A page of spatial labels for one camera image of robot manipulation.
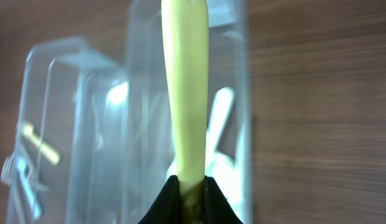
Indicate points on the clear plastic container right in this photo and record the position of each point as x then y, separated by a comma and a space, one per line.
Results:
150, 146

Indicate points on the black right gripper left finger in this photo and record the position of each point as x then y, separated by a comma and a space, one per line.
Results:
166, 207

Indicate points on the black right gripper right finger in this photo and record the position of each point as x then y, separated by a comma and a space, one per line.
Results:
217, 210

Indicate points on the clear plastic container left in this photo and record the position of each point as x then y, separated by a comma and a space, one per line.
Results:
77, 99

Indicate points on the beige plastic fork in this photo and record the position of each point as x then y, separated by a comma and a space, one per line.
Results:
49, 152

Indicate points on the white plastic fork upper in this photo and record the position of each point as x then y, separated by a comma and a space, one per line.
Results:
7, 170

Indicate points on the white plastic spoon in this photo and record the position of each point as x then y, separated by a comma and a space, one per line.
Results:
228, 173
221, 107

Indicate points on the clear plastic container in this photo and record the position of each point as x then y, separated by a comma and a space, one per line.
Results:
77, 99
150, 146

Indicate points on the yellow plastic spoon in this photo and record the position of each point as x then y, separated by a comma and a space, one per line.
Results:
185, 34

